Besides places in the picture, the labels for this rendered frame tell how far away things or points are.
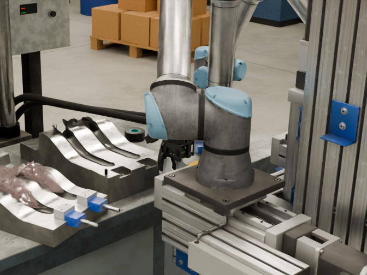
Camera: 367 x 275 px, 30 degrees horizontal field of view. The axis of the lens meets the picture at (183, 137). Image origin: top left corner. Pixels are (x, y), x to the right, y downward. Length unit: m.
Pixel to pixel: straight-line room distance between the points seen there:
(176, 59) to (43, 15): 1.27
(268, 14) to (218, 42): 7.28
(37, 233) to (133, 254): 0.45
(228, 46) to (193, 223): 0.50
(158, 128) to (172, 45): 0.22
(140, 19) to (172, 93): 5.49
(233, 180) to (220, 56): 0.40
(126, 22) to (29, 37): 4.43
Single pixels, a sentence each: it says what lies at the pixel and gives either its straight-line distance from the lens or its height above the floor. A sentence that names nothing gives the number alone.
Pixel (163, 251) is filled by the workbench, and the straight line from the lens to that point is 2.38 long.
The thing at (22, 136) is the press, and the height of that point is 0.78.
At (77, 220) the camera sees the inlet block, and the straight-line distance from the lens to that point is 1.92.
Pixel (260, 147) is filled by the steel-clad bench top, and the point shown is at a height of 0.80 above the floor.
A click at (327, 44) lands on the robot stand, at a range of 1.63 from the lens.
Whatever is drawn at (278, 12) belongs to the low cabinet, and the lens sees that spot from 9.09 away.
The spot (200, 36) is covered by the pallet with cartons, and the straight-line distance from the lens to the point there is 7.18.
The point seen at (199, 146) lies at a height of 0.84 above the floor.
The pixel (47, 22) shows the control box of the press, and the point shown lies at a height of 1.18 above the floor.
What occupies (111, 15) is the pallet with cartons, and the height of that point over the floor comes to 0.41.
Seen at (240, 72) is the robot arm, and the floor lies 1.14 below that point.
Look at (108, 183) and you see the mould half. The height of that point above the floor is 0.87.
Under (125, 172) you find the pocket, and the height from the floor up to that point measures 0.87.
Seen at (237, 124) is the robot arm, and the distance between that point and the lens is 1.65.
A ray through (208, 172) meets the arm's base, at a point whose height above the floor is 1.08.
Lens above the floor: 1.75
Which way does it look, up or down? 20 degrees down
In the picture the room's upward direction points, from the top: 2 degrees clockwise
